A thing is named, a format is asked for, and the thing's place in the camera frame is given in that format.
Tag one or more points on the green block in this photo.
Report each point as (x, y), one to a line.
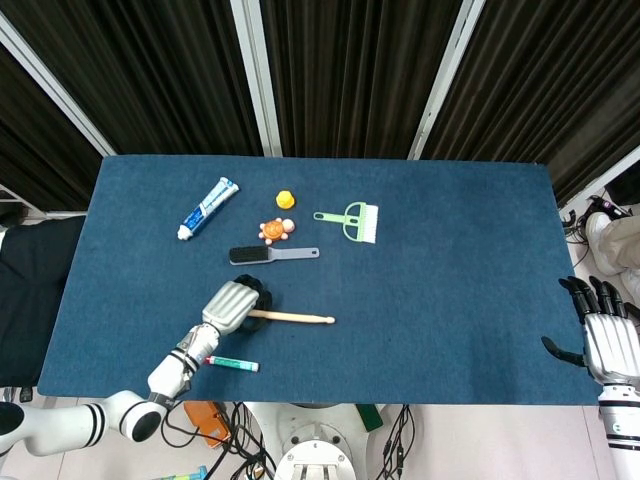
(369, 417)

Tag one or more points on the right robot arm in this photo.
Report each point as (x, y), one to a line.
(620, 430)

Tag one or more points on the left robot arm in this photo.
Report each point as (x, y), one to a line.
(125, 400)

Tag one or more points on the wooden drumstick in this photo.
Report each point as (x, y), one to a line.
(295, 317)

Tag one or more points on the blue table mat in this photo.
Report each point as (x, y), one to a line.
(400, 325)

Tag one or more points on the red capped marker pen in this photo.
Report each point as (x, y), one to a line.
(235, 363)

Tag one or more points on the green white hand brush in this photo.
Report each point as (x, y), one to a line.
(357, 222)

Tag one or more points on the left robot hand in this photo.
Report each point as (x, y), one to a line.
(235, 306)

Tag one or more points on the black cloth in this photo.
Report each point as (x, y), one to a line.
(27, 300)

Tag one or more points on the person leg beige trousers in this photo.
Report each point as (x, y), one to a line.
(622, 240)

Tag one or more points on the black bristle grey brush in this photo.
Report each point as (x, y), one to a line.
(272, 254)

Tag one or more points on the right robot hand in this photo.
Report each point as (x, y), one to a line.
(607, 345)

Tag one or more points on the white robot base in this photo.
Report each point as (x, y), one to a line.
(317, 450)

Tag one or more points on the yellow rubber duck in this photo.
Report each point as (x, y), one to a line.
(285, 199)

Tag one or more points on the blue white toothpaste tube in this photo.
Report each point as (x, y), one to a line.
(206, 209)

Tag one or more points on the orange device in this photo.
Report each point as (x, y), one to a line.
(210, 425)

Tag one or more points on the orange turtle toy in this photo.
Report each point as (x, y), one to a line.
(275, 230)

